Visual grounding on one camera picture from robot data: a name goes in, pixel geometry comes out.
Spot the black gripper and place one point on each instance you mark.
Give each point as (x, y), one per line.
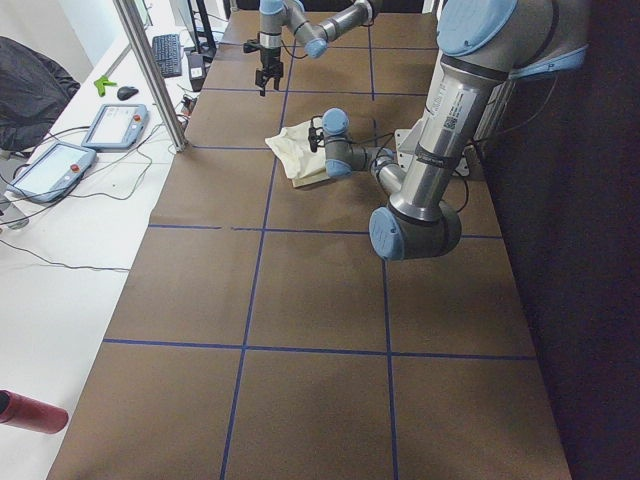
(270, 57)

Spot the cream long sleeve cat shirt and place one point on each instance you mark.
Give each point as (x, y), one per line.
(291, 146)

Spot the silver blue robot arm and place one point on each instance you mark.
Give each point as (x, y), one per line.
(315, 38)
(483, 45)

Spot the black box with white label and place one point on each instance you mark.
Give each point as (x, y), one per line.
(197, 71)

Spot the black keyboard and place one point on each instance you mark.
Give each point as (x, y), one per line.
(167, 54)

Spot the black computer mouse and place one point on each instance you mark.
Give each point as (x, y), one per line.
(126, 92)

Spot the far grey teach pendant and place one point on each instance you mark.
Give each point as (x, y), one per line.
(116, 127)

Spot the grey teach pendant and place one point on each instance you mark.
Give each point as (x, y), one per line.
(116, 127)
(54, 173)

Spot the green plastic tool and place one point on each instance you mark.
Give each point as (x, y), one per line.
(102, 83)

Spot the near grey teach pendant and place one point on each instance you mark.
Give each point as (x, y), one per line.
(54, 173)

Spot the black jacket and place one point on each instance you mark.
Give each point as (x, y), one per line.
(35, 90)

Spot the red cylinder bottle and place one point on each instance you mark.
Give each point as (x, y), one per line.
(30, 414)

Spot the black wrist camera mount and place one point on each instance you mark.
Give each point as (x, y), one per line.
(251, 46)
(315, 134)

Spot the aluminium frame post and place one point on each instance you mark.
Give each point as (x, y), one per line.
(135, 32)

